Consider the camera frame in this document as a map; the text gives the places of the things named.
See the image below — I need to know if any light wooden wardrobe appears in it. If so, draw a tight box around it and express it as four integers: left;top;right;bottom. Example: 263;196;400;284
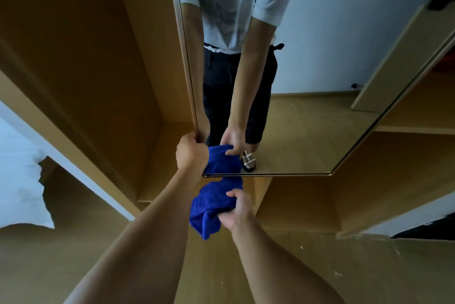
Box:
0;0;455;239

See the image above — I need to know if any blue microfibre cloth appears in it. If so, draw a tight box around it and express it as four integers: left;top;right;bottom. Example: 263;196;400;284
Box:
189;176;244;240

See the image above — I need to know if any person's right forearm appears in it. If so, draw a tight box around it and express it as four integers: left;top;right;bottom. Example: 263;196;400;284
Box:
231;218;346;304

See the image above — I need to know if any tall framed mirror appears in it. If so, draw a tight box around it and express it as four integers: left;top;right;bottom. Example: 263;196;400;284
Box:
166;0;455;177

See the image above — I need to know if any person's right hand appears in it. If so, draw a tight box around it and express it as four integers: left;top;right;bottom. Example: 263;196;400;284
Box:
217;188;256;233

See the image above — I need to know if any person's left forearm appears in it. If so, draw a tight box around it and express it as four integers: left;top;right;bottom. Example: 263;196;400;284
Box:
64;168;205;304

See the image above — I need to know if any person's left hand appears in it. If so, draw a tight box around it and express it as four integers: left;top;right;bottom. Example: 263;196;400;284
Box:
175;132;209;184

